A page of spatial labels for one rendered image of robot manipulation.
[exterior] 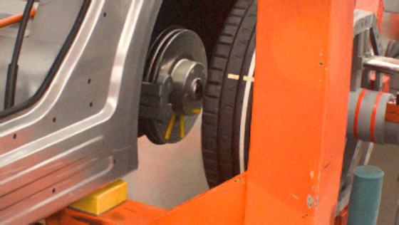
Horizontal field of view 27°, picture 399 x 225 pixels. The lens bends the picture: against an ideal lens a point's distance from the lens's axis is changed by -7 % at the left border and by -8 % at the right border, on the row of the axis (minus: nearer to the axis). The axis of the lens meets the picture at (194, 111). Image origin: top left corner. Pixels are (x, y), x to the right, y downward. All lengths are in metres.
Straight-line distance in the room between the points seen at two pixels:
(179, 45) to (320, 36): 0.85
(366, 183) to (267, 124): 0.56
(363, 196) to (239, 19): 0.56
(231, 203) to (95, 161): 0.33
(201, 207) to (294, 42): 0.43
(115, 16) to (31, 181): 0.46
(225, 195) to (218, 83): 0.39
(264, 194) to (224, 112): 0.41
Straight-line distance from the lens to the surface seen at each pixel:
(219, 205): 1.87
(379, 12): 2.47
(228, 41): 2.17
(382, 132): 2.29
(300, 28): 1.68
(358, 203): 2.26
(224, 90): 2.15
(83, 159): 1.92
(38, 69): 2.01
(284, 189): 1.77
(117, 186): 2.09
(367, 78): 2.58
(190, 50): 2.52
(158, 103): 2.34
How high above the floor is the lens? 1.48
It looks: 16 degrees down
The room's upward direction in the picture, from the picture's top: 3 degrees clockwise
